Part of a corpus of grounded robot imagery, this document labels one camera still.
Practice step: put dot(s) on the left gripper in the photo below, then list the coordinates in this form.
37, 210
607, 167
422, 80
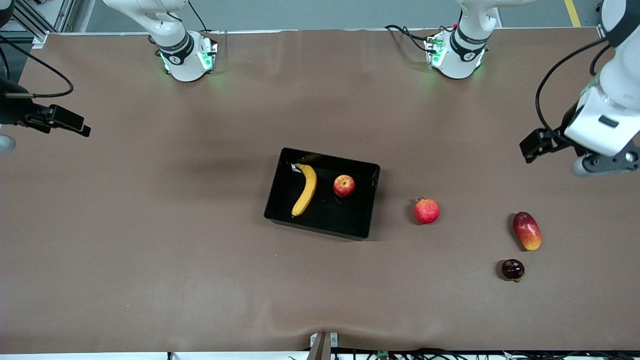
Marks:
565, 126

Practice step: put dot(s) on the red yellow apple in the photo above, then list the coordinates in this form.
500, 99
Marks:
344, 186

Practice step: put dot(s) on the black plastic box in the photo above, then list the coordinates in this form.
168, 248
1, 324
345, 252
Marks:
325, 215

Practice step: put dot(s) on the yellow banana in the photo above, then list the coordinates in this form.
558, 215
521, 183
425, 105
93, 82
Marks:
307, 190

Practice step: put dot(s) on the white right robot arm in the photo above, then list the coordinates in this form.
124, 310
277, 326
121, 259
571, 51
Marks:
185, 65

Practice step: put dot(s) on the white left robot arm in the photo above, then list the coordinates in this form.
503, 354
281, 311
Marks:
457, 62

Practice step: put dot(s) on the red yellow mango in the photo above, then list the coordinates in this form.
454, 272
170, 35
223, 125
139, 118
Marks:
527, 231

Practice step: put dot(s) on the dark purple mangosteen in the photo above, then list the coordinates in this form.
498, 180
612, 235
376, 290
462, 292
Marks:
513, 269

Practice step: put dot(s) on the red pomegranate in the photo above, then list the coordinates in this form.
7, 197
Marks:
426, 211

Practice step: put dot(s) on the small green connector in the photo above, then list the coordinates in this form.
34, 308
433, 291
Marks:
383, 355

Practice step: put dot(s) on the brown table cover sheet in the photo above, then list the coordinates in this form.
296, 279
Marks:
300, 100

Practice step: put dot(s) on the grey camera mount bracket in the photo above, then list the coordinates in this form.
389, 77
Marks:
322, 347

